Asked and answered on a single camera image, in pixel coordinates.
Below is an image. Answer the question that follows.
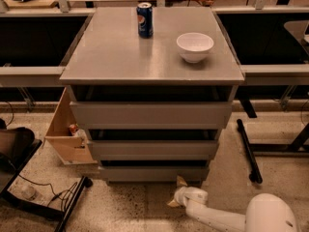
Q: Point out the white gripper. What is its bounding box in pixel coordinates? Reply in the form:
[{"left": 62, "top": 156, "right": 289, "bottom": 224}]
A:
[{"left": 167, "top": 176, "right": 208, "bottom": 208}]

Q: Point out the grey bottom drawer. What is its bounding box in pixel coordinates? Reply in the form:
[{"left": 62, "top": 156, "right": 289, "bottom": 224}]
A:
[{"left": 98, "top": 159, "right": 210, "bottom": 182}]

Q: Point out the grey drawer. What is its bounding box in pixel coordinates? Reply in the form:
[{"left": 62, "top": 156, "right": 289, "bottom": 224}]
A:
[
  {"left": 98, "top": 159, "right": 210, "bottom": 182},
  {"left": 68, "top": 85, "right": 236, "bottom": 130},
  {"left": 89, "top": 130, "right": 218, "bottom": 160}
]

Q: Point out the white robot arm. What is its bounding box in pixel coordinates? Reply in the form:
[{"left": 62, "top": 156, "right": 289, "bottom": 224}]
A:
[{"left": 167, "top": 176, "right": 301, "bottom": 232}]

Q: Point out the grey middle drawer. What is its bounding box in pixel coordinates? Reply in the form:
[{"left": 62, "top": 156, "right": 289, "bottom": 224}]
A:
[{"left": 89, "top": 130, "right": 218, "bottom": 160}]

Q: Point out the grey drawer cabinet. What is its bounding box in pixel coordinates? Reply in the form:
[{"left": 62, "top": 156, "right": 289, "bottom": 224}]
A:
[{"left": 59, "top": 6, "right": 245, "bottom": 187}]

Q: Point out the grey top drawer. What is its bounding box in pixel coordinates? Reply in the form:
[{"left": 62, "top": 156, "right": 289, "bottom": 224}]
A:
[{"left": 68, "top": 85, "right": 236, "bottom": 130}]

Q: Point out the snack packet in box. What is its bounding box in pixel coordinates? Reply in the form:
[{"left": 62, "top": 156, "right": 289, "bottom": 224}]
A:
[{"left": 69, "top": 124, "right": 87, "bottom": 140}]

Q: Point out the wooden side box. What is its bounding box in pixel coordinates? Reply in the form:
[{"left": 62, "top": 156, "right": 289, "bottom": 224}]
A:
[{"left": 45, "top": 89, "right": 96, "bottom": 164}]

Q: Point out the white ceramic bowl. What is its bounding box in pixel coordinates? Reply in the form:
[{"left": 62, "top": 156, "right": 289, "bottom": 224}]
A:
[{"left": 177, "top": 33, "right": 214, "bottom": 63}]

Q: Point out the clear plastic bottle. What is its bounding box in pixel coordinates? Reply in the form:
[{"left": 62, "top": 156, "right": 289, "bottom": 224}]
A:
[{"left": 21, "top": 186, "right": 40, "bottom": 201}]

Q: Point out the black stand left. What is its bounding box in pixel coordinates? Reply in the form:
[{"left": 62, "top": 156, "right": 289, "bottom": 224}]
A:
[{"left": 0, "top": 139, "right": 93, "bottom": 232}]

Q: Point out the brown leather bag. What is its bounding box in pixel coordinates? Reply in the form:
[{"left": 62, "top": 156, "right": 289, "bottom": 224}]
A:
[{"left": 0, "top": 119, "right": 35, "bottom": 172}]

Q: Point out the blue Pepsi can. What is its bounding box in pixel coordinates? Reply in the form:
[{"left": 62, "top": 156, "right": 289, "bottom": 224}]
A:
[{"left": 136, "top": 2, "right": 153, "bottom": 39}]

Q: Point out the black cable on floor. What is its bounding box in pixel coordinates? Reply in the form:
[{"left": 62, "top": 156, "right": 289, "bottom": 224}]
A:
[{"left": 17, "top": 173, "right": 80, "bottom": 211}]

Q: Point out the black table leg frame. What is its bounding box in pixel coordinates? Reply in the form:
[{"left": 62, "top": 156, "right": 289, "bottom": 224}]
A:
[{"left": 237, "top": 119, "right": 309, "bottom": 184}]

